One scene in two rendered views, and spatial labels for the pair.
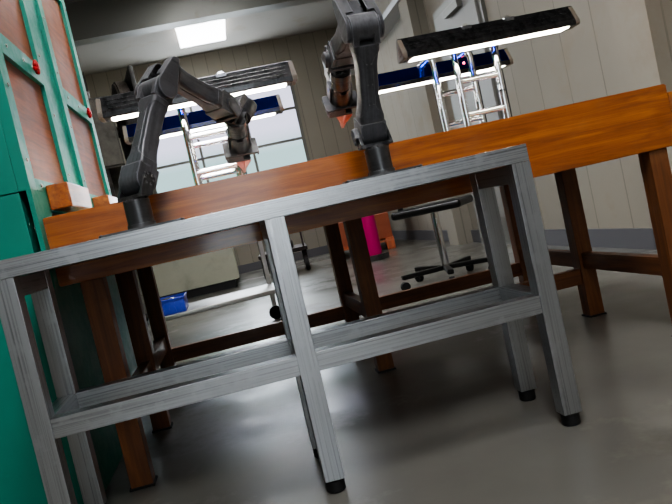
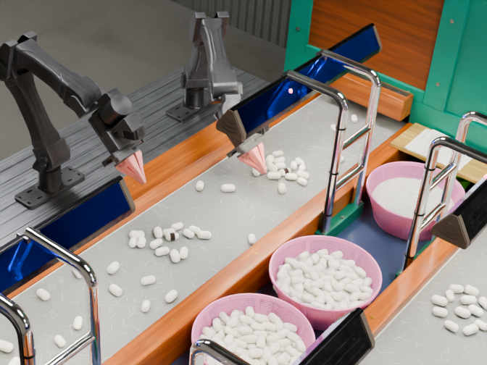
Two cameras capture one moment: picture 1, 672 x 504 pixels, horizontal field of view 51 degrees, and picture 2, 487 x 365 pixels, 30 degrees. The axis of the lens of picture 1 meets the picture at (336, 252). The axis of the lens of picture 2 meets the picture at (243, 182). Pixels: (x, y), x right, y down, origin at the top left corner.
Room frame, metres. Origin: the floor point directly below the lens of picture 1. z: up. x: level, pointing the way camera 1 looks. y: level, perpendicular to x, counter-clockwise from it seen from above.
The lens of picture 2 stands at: (3.52, -1.25, 2.17)
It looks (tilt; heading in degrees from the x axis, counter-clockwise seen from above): 36 degrees down; 133
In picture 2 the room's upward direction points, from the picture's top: 5 degrees clockwise
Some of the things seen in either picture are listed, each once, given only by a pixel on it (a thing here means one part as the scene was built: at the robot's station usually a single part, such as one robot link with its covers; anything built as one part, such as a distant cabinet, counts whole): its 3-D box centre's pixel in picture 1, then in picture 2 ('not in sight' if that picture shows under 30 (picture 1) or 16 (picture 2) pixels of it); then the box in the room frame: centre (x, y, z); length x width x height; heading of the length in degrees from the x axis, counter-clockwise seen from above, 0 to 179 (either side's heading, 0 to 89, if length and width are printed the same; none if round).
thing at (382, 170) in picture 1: (379, 162); (49, 177); (1.79, -0.16, 0.71); 0.20 x 0.07 x 0.08; 98
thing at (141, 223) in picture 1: (139, 214); (193, 95); (1.71, 0.44, 0.71); 0.20 x 0.07 x 0.08; 98
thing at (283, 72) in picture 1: (198, 90); (306, 74); (2.26, 0.31, 1.08); 0.62 x 0.08 x 0.07; 98
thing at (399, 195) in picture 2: not in sight; (411, 207); (2.51, 0.52, 0.71); 0.22 x 0.22 x 0.06
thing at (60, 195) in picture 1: (70, 198); (363, 89); (2.14, 0.74, 0.83); 0.30 x 0.06 x 0.07; 8
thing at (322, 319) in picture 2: not in sight; (322, 286); (2.57, 0.08, 0.72); 0.27 x 0.27 x 0.10
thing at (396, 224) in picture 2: not in sight; (412, 203); (2.51, 0.52, 0.72); 0.27 x 0.27 x 0.10
